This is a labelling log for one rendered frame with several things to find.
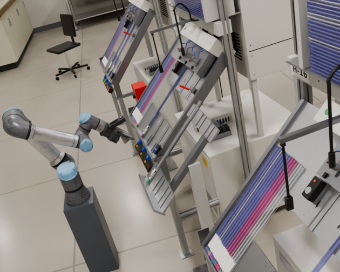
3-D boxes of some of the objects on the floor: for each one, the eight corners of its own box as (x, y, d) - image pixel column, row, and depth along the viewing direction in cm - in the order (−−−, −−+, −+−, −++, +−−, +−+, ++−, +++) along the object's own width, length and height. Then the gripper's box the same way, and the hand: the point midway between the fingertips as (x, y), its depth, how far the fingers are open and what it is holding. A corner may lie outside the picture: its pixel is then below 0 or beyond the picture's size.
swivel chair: (89, 63, 681) (72, 10, 640) (90, 74, 633) (72, 17, 592) (56, 73, 677) (36, 19, 636) (55, 83, 629) (33, 27, 588)
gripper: (98, 131, 260) (127, 144, 269) (100, 137, 252) (130, 150, 262) (104, 119, 258) (134, 133, 268) (107, 125, 250) (137, 139, 260)
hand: (133, 137), depth 263 cm, fingers closed
